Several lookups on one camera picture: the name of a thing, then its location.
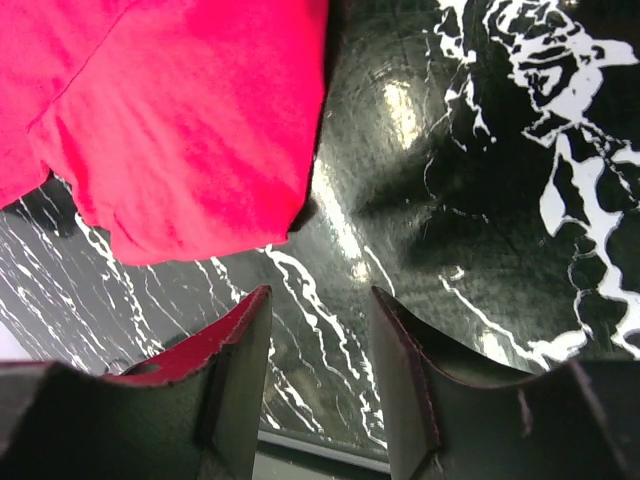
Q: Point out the aluminium table edge rail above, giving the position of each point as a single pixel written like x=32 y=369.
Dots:
x=284 y=457

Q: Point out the red t-shirt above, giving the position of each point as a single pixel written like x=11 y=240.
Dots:
x=186 y=129

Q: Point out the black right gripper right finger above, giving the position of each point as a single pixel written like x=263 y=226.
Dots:
x=452 y=413

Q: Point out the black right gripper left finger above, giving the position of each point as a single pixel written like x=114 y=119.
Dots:
x=190 y=412

